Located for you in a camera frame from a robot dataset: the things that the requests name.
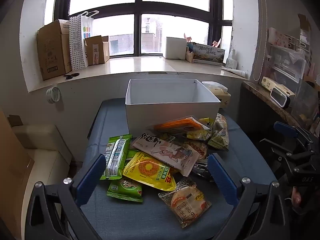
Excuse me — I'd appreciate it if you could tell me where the black framed window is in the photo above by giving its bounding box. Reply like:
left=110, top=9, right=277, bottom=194
left=54, top=0, right=234, bottom=57

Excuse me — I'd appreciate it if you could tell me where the white framed alarm clock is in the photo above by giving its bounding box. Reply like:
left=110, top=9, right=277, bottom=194
left=270, top=86, right=292, bottom=109

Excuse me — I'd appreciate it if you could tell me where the long green seaweed packet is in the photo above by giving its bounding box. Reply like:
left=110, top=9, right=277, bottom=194
left=100, top=134, right=133, bottom=180

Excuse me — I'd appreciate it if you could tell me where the black snack packet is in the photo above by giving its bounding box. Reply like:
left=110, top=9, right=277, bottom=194
left=191, top=159, right=214, bottom=180

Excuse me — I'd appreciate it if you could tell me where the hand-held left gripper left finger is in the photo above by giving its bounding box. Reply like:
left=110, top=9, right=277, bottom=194
left=25, top=154, right=107, bottom=240

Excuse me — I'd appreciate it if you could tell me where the white cardboard box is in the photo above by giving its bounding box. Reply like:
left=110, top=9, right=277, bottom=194
left=125, top=79, right=222, bottom=134

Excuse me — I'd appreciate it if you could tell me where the yellow green snack packet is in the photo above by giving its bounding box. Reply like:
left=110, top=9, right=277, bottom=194
left=186, top=117, right=215, bottom=141

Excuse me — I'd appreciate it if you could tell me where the olive green snack packet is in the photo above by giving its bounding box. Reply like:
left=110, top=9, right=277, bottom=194
left=207, top=113, right=230, bottom=152

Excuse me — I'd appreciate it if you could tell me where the white tape roll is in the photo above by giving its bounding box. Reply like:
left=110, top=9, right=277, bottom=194
left=46, top=86, right=61, bottom=103

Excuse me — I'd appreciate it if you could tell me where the white foam box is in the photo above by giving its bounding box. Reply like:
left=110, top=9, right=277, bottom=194
left=163, top=37, right=190, bottom=60

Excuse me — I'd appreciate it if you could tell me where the white plastic bottle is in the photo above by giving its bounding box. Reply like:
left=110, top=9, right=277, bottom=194
left=225, top=49, right=238, bottom=70

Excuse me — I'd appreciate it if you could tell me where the blue tablecloth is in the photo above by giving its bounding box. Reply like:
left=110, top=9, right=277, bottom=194
left=80, top=99, right=278, bottom=240

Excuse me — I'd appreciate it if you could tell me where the small open cardboard box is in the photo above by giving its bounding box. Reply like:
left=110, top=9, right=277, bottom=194
left=84, top=35, right=110, bottom=66

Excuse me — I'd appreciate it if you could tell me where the tissue box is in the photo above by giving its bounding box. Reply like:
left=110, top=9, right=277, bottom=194
left=202, top=81, right=232, bottom=108

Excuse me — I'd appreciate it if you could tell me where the large brown cardboard box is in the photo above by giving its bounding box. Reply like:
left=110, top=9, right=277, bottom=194
left=37, top=19, right=73, bottom=81

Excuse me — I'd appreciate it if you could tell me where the beige orange striped packet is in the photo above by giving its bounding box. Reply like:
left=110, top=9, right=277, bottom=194
left=184, top=140, right=208, bottom=160

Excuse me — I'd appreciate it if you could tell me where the clear desk organizer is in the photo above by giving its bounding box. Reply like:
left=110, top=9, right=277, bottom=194
left=265, top=27, right=313, bottom=85

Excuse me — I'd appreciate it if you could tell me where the clear rice cracker packet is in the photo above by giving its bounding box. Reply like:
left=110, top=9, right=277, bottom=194
left=158, top=179, right=212, bottom=229

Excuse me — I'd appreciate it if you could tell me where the small green snack packet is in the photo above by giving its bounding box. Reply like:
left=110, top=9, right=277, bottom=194
left=107, top=177, right=143, bottom=203

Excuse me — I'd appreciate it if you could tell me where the polka dot paper bag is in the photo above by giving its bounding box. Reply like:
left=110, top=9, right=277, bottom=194
left=69, top=15, right=89, bottom=71

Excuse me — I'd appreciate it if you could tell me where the small cardboard scrap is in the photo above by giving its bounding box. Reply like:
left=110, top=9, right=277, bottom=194
left=7, top=115, right=23, bottom=128

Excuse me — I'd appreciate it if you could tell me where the stone side counter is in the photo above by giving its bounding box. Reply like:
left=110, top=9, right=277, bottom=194
left=241, top=81, right=300, bottom=128

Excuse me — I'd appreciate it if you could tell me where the landscape print box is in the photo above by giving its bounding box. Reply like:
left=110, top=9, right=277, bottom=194
left=192, top=42, right=225, bottom=67

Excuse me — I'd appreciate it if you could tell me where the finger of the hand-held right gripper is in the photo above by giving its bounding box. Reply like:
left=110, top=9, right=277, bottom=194
left=259, top=138, right=314, bottom=167
left=273, top=121, right=316, bottom=145

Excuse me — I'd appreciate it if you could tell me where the brown cardboard sheet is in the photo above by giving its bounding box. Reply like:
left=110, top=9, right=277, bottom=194
left=0, top=110, right=35, bottom=238

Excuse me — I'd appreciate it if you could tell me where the white tube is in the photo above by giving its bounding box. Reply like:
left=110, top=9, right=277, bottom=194
left=220, top=67, right=249, bottom=79

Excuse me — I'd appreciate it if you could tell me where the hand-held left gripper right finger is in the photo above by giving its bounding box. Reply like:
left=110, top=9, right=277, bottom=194
left=207, top=153, right=287, bottom=240

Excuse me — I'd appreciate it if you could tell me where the white cartoon print packet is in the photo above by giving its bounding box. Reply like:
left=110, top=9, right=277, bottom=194
left=131, top=132, right=203, bottom=177

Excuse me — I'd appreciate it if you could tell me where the person's right hand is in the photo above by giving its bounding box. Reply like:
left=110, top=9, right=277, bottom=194
left=291, top=187, right=307, bottom=208

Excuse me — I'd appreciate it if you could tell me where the white shopping bag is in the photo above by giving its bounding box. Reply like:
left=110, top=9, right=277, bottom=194
left=77, top=10, right=100, bottom=67

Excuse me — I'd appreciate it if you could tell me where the small cream box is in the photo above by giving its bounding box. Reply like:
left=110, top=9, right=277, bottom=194
left=261, top=76, right=295, bottom=97

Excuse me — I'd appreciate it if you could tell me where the orange snack packet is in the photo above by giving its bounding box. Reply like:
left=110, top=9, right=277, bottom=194
left=153, top=116, right=210, bottom=137

